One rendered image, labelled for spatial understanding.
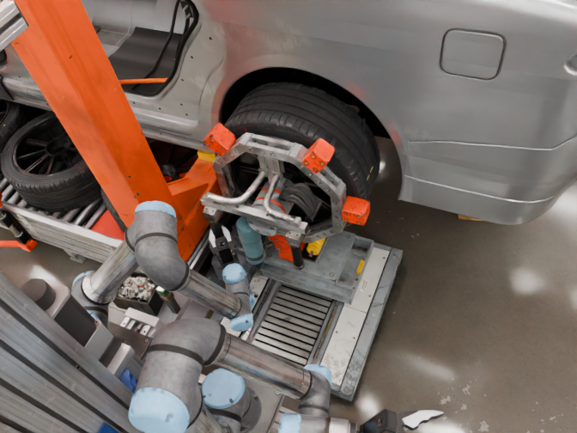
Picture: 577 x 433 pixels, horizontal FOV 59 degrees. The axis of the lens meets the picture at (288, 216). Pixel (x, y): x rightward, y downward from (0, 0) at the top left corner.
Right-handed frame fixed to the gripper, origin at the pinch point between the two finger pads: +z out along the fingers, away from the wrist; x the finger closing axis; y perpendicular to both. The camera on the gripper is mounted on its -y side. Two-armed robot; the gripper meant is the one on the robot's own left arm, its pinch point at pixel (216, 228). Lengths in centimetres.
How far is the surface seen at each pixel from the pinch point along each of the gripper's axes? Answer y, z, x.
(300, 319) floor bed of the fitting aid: 82, -9, 23
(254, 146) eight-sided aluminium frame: -29.0, 6.1, 23.1
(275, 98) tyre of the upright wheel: -34, 21, 37
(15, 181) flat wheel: 33, 107, -92
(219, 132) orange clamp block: -28.3, 20.0, 13.7
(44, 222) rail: 44, 82, -84
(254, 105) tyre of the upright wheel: -32.5, 23.0, 29.6
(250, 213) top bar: -15.0, -10.6, 13.1
